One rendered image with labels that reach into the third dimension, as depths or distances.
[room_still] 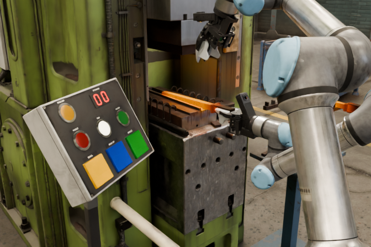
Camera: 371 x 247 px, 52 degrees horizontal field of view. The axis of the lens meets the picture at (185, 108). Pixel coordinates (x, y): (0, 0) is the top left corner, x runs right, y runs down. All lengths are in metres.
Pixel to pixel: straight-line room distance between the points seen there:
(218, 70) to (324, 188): 1.20
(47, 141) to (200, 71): 1.06
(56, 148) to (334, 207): 0.68
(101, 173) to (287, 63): 0.60
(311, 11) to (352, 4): 8.57
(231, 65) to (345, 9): 7.89
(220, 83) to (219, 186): 0.49
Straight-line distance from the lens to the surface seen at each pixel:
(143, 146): 1.24
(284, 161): 1.22
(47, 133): 1.05
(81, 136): 1.08
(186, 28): 1.47
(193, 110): 1.59
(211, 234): 1.85
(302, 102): 0.74
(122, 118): 1.22
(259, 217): 2.70
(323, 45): 0.78
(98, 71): 1.44
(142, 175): 1.70
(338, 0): 9.76
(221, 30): 1.24
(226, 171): 1.74
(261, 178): 1.24
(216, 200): 1.77
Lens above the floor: 1.50
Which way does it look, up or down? 18 degrees down
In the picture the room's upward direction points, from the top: straight up
